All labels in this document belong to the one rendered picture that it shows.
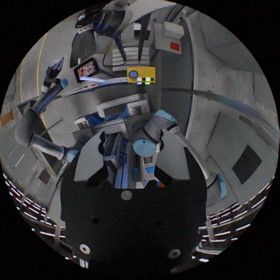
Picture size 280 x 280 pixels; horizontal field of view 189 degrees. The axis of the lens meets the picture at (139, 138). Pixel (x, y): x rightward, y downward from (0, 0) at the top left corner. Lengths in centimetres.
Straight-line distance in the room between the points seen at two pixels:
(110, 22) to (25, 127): 66
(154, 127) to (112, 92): 135
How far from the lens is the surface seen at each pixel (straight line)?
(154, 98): 163
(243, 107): 47
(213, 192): 40
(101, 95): 171
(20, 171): 656
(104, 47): 73
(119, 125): 71
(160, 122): 38
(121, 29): 65
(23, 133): 51
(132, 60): 160
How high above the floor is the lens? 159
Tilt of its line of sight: 57 degrees down
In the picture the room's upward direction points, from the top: 175 degrees clockwise
